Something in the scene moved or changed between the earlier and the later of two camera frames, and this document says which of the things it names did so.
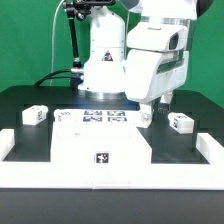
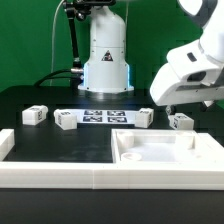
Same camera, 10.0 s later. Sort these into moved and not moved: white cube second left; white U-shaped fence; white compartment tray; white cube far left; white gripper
Moved: white gripper; white compartment tray
Not moved: white cube second left; white cube far left; white U-shaped fence
